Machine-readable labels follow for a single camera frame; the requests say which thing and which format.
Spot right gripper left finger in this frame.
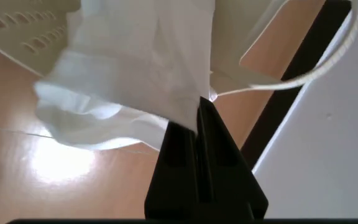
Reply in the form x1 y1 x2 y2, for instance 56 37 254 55
144 120 203 219

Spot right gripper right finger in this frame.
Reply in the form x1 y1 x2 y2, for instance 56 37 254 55
196 96 269 219

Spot white garment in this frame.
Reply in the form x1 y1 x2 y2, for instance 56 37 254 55
34 0 218 152

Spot white laundry basket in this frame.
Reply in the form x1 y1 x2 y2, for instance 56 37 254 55
0 0 358 98

